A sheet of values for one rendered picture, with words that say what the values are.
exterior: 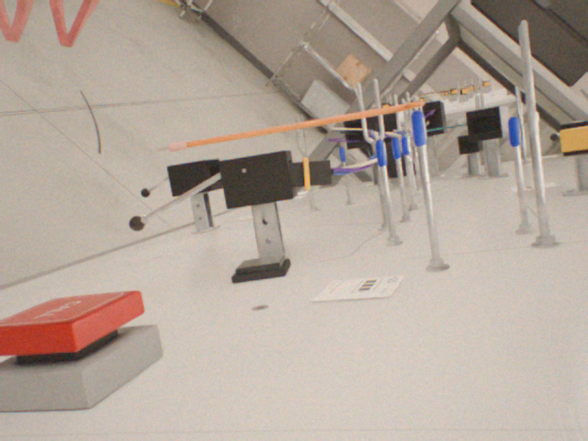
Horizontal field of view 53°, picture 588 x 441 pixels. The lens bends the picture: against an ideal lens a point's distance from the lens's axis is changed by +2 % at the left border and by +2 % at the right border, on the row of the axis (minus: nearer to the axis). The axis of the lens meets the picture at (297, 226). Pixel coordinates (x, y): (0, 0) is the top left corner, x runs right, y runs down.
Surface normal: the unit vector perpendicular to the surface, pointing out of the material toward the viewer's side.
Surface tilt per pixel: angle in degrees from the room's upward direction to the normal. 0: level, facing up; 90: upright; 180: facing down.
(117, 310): 40
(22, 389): 90
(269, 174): 81
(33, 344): 90
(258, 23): 90
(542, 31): 90
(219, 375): 50
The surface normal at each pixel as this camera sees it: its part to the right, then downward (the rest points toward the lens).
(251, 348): -0.16, -0.98
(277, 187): -0.09, 0.14
